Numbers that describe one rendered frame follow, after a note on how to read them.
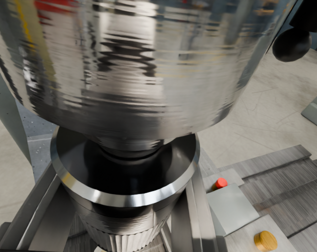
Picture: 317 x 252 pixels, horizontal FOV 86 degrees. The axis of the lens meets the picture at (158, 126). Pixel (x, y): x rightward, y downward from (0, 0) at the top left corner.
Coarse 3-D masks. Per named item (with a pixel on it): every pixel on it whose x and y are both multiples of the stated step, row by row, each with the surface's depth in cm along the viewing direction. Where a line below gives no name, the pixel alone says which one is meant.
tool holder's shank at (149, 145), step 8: (88, 136) 4; (96, 136) 4; (104, 144) 4; (112, 144) 4; (120, 144) 4; (128, 144) 4; (136, 144) 4; (144, 144) 4; (152, 144) 4; (160, 144) 4; (112, 152) 5; (120, 152) 5; (128, 152) 5; (136, 152) 5; (144, 152) 5
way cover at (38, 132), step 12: (24, 108) 38; (24, 120) 39; (36, 120) 40; (36, 132) 40; (48, 132) 41; (36, 144) 40; (48, 144) 41; (36, 156) 40; (48, 156) 41; (36, 168) 40; (36, 180) 40
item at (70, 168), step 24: (72, 144) 5; (96, 144) 5; (168, 144) 5; (192, 144) 5; (72, 168) 4; (96, 168) 4; (120, 168) 4; (144, 168) 5; (168, 168) 5; (192, 168) 5; (72, 192) 4; (96, 192) 4; (120, 192) 4; (144, 192) 4; (168, 192) 4; (120, 216) 4
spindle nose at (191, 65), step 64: (0, 0) 1; (64, 0) 1; (128, 0) 1; (192, 0) 1; (256, 0) 1; (0, 64) 2; (64, 64) 2; (128, 64) 2; (192, 64) 2; (256, 64) 2; (128, 128) 2; (192, 128) 2
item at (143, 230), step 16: (80, 208) 5; (96, 224) 5; (112, 224) 5; (128, 224) 5; (144, 224) 5; (160, 224) 7; (96, 240) 8; (112, 240) 7; (128, 240) 7; (144, 240) 8
